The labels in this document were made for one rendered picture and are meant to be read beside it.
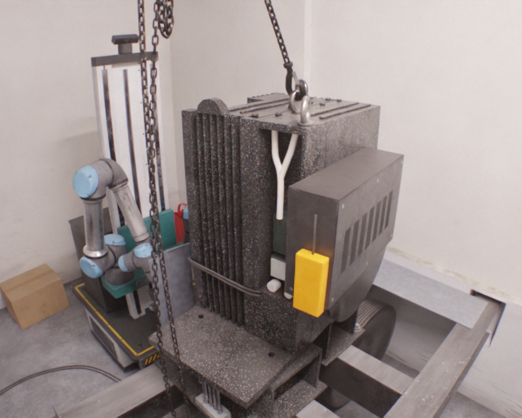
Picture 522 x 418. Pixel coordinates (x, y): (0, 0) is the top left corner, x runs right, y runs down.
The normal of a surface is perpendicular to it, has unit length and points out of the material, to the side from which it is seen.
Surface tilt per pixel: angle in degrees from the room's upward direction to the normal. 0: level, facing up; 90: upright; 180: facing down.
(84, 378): 0
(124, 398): 0
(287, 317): 90
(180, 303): 90
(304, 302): 90
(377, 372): 0
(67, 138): 90
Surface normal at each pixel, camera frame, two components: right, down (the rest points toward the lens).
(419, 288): 0.00, -0.91
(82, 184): -0.31, 0.27
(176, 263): 0.62, 0.33
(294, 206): -0.61, 0.33
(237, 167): 0.80, 0.25
